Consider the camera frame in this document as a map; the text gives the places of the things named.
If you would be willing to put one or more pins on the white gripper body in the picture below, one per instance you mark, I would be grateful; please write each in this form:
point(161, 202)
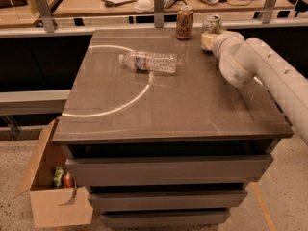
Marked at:
point(221, 40)

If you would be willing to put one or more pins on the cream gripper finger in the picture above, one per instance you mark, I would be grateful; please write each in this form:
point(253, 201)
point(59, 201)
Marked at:
point(207, 41)

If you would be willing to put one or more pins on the silver green 7up can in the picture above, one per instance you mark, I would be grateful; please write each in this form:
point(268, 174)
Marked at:
point(211, 25)

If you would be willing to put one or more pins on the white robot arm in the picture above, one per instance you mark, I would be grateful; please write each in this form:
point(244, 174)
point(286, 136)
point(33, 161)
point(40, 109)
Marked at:
point(240, 60)

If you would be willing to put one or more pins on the orange soda can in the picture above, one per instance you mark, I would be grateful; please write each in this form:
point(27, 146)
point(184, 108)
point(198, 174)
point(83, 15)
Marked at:
point(184, 22)

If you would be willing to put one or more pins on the red can in box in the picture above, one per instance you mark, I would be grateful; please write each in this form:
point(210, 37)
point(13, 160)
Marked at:
point(68, 181)

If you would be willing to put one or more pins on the clear plastic water bottle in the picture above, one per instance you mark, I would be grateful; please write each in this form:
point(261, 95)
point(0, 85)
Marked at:
point(149, 61)

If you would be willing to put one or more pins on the white face mask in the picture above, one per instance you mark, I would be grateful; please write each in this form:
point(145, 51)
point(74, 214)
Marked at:
point(142, 6)

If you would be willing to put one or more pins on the grey drawer cabinet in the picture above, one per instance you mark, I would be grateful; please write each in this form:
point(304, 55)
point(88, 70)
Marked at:
point(156, 149)

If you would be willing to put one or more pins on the green snack bag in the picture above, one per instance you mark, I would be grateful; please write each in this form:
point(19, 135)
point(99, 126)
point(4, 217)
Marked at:
point(57, 178)

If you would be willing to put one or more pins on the open cardboard box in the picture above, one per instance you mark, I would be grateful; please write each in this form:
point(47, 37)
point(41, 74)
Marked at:
point(52, 207)

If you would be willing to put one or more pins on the middle metal bracket post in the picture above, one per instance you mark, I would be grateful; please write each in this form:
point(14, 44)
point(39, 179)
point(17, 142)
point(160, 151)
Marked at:
point(159, 13)

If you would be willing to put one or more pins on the metal bracket post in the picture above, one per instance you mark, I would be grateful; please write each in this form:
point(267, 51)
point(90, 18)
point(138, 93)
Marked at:
point(267, 12)
point(46, 16)
point(159, 13)

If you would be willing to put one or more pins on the right metal bracket post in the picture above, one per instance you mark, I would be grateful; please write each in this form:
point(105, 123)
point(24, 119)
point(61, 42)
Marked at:
point(267, 12)

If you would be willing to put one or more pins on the left metal bracket post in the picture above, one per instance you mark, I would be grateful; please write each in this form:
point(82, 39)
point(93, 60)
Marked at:
point(46, 16)

